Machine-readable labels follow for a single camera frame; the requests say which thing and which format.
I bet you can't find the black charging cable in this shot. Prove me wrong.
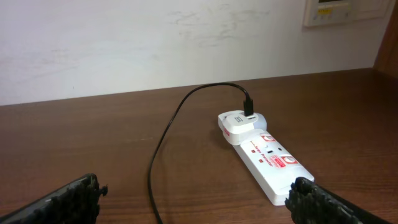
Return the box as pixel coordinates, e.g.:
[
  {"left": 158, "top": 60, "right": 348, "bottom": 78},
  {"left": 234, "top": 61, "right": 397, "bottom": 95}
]
[{"left": 147, "top": 82, "right": 254, "bottom": 224}]

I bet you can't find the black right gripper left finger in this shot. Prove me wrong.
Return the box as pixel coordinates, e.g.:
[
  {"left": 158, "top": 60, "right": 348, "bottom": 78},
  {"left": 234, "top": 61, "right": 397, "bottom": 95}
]
[{"left": 1, "top": 173, "right": 108, "bottom": 224}]

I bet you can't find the white USB charger plug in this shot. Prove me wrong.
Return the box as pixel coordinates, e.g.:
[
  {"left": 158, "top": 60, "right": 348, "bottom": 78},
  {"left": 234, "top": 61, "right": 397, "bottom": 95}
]
[{"left": 218, "top": 110, "right": 267, "bottom": 146}]

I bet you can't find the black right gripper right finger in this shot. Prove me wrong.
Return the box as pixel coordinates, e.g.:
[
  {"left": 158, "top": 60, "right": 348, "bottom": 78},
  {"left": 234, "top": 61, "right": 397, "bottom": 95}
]
[{"left": 285, "top": 177, "right": 389, "bottom": 224}]

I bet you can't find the beige wall control panel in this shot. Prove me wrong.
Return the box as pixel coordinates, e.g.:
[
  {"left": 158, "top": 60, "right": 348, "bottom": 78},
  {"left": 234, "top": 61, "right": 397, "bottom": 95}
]
[{"left": 303, "top": 0, "right": 390, "bottom": 27}]

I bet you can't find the white power strip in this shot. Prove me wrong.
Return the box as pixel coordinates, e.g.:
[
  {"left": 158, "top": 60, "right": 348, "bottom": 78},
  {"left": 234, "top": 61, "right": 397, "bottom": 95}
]
[{"left": 232, "top": 130, "right": 315, "bottom": 206}]

